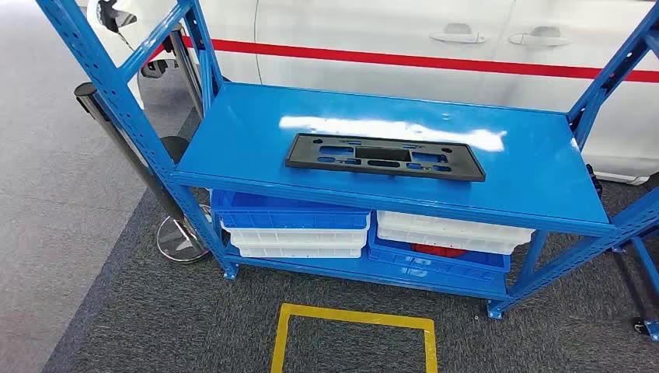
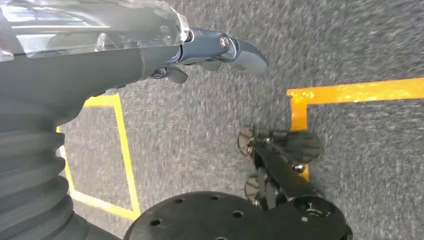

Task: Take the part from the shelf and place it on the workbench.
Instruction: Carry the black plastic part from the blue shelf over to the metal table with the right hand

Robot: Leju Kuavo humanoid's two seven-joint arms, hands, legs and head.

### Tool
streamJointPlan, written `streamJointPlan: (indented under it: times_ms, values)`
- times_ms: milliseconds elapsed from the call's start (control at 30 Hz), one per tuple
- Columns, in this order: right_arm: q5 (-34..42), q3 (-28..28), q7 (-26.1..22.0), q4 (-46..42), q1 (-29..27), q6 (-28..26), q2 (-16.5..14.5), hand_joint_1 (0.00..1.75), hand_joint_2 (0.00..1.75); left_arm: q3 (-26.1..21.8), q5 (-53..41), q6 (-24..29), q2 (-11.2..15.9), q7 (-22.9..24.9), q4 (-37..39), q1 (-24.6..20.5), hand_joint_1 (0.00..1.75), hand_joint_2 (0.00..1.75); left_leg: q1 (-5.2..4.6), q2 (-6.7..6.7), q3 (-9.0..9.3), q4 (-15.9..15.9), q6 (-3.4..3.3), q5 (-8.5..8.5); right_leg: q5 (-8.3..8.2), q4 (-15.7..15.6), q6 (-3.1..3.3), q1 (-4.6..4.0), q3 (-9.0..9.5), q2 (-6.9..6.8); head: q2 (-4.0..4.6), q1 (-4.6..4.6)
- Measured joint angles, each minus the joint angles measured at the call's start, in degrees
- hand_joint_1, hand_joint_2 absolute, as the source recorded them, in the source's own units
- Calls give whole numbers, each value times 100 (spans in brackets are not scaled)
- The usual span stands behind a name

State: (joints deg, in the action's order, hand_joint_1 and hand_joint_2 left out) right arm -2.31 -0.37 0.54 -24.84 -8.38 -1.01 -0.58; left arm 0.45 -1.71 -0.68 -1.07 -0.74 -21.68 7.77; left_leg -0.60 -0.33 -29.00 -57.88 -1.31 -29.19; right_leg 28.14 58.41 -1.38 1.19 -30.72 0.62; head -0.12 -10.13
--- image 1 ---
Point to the black plastic plate part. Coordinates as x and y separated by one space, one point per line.
301 157

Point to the white car with red stripe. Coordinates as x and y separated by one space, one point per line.
386 26

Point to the blue wheeled rack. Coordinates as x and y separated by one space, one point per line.
646 267

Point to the chrome stanchion post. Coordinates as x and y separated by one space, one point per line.
185 67
87 95

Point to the blue plastic crate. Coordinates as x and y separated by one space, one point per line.
288 208
437 263

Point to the blue metal shelf rack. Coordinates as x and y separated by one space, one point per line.
257 128

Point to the red item in crate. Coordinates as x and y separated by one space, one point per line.
437 250

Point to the yellow floor tape square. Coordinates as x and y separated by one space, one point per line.
355 316

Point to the red stanchion belt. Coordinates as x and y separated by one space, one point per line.
156 53

